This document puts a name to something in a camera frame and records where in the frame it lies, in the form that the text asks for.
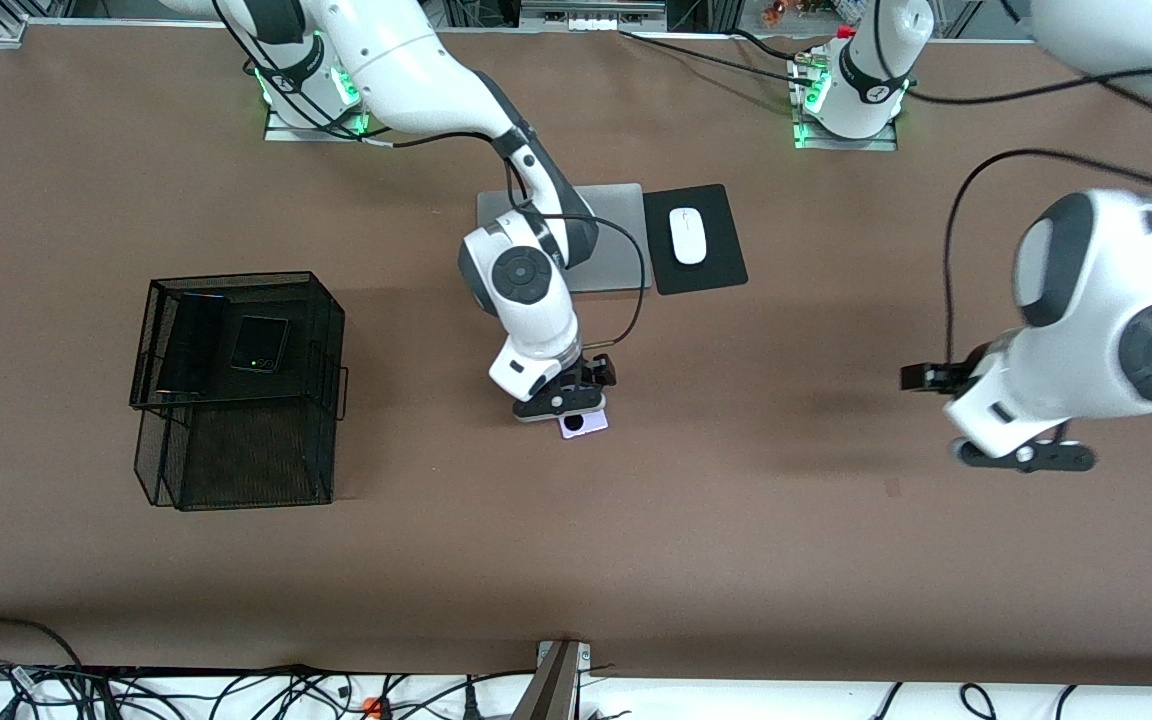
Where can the white computer mouse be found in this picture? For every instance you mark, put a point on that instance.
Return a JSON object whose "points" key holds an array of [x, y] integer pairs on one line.
{"points": [[688, 235]]}

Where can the small clear tape piece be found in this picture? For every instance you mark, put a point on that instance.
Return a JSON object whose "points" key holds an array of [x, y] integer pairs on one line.
{"points": [[892, 487]]}

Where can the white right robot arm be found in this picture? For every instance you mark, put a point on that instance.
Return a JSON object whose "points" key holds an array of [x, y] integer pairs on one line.
{"points": [[406, 60]]}

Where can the white lavender flip phone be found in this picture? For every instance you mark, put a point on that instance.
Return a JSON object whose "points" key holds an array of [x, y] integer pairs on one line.
{"points": [[594, 424]]}

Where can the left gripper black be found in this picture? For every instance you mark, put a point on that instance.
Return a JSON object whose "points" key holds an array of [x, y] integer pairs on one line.
{"points": [[958, 375]]}

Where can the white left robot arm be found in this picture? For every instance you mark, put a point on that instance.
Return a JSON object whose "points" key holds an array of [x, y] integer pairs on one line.
{"points": [[1086, 300]]}

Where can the black flip phone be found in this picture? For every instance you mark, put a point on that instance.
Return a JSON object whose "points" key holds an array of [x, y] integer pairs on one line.
{"points": [[261, 340]]}

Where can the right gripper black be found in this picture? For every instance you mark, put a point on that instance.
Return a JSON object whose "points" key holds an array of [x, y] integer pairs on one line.
{"points": [[591, 374]]}

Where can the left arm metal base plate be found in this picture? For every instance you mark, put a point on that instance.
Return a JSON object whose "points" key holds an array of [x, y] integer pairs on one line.
{"points": [[806, 143]]}

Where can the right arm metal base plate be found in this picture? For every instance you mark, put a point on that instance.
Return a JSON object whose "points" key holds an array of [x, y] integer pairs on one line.
{"points": [[276, 133]]}

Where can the grey closed laptop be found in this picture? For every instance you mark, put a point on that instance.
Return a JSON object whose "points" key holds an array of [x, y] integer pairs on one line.
{"points": [[626, 230]]}

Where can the silver power strip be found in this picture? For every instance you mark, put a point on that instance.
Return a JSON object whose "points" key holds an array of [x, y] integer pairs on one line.
{"points": [[591, 12]]}

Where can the aluminium profile post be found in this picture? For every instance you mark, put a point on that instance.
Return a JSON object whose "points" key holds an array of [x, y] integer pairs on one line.
{"points": [[551, 690]]}

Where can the black mouse pad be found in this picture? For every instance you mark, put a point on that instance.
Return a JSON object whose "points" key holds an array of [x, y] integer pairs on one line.
{"points": [[721, 240]]}

